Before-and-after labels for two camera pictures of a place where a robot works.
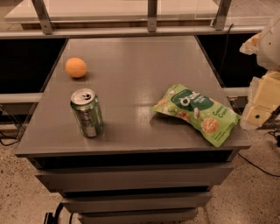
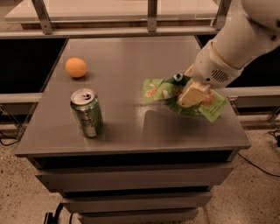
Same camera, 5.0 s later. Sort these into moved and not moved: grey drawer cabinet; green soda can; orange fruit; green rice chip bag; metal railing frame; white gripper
Moved: green rice chip bag; white gripper
Not moved: metal railing frame; grey drawer cabinet; orange fruit; green soda can
